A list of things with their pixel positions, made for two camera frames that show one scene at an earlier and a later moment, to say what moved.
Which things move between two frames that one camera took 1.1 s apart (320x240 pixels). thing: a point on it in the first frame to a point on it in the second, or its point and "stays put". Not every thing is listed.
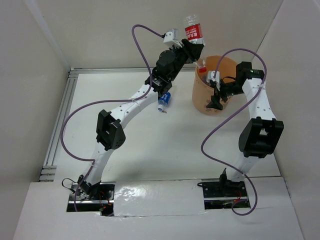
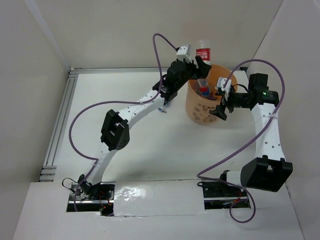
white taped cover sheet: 161,197 stays put
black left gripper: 194,50 to 200,72
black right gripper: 215,103 to 220,112
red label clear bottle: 194,33 to 204,52
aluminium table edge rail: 48,171 stays put
